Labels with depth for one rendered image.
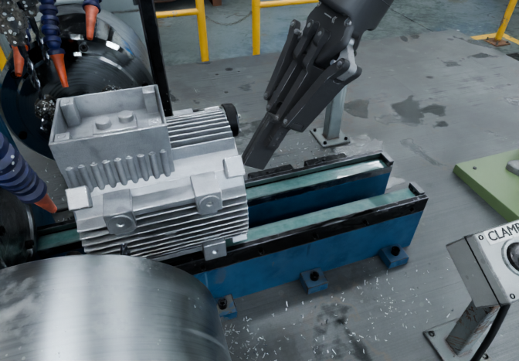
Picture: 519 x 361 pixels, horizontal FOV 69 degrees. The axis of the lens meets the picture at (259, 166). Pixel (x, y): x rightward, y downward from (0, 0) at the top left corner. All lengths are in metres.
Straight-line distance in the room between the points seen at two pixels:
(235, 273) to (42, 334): 0.39
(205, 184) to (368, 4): 0.25
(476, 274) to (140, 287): 0.33
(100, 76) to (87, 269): 0.44
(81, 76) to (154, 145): 0.27
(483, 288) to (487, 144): 0.71
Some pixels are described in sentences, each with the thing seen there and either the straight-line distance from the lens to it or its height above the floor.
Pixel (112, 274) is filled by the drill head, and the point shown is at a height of 1.15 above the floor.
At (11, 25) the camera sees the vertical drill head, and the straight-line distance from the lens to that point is 0.39.
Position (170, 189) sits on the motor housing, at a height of 1.06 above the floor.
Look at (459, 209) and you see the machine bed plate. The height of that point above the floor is 0.80.
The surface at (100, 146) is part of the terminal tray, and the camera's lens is 0.44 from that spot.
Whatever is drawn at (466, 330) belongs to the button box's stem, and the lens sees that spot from 0.64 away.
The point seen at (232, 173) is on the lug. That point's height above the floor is 1.08.
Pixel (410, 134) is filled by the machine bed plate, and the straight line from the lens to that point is 1.08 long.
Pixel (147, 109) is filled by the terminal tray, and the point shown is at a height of 1.12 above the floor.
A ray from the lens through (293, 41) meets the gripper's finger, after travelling 0.46.
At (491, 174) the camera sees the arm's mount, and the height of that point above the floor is 0.83.
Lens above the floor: 1.37
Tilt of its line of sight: 40 degrees down
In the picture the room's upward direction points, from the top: straight up
